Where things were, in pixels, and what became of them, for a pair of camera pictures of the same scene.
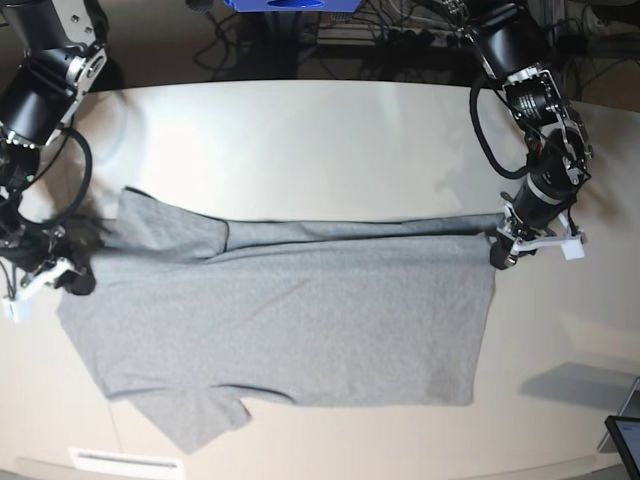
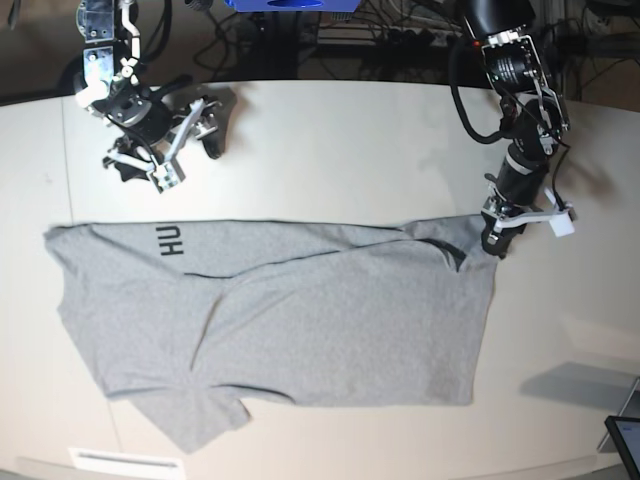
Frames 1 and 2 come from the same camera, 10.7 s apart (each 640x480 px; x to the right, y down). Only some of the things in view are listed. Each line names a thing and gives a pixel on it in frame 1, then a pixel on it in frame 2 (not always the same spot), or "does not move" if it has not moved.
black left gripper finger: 84,235 -> 217,111
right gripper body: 534,214 -> 518,178
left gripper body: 28,247 -> 140,110
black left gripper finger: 79,284 -> 129,168
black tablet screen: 625,433 does not move
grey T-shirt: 190,315 does not move
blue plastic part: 294,5 does not move
